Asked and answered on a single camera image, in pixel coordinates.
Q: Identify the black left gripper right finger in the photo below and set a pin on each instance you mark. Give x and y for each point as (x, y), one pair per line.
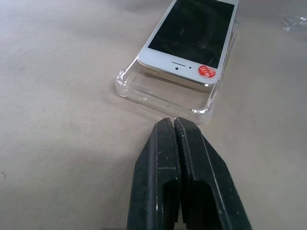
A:
(206, 177)

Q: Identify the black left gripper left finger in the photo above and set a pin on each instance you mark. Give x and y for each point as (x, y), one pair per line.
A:
(153, 177)

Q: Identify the white and gold smartphone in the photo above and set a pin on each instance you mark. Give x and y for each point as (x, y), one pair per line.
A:
(189, 40)

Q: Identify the clear plastic phone case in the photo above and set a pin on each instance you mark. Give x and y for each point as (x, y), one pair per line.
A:
(168, 100)

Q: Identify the crumpled clear plastic wrap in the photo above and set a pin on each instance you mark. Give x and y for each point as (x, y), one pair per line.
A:
(293, 22)

